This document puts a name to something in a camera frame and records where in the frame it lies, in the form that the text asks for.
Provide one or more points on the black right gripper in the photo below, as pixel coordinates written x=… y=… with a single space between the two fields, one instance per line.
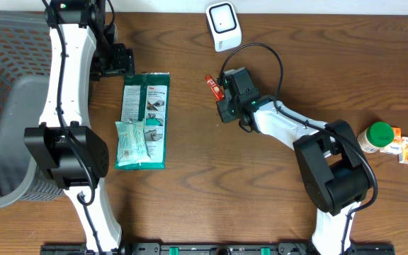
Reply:
x=225 y=116

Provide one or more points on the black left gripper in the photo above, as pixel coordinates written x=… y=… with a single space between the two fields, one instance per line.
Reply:
x=124 y=65

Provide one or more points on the red nescafe stick sachet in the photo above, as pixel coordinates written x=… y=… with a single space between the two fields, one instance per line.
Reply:
x=216 y=90

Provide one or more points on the green white gloves packet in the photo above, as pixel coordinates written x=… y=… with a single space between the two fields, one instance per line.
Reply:
x=146 y=98

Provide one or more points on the light green wipes packet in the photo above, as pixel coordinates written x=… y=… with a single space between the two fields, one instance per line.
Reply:
x=132 y=147

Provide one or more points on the green lid white jar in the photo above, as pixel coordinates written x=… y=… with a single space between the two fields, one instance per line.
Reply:
x=376 y=137

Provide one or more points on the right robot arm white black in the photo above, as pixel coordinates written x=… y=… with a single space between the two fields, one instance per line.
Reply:
x=334 y=170

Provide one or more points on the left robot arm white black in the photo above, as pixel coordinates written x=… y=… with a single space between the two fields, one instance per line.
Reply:
x=63 y=145

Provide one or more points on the white barcode scanner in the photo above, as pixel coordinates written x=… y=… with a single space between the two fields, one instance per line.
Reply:
x=223 y=26

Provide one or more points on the grey plastic mesh basket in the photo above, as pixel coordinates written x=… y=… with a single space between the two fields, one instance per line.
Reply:
x=25 y=62

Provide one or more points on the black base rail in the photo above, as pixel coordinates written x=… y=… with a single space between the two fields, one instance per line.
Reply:
x=283 y=248

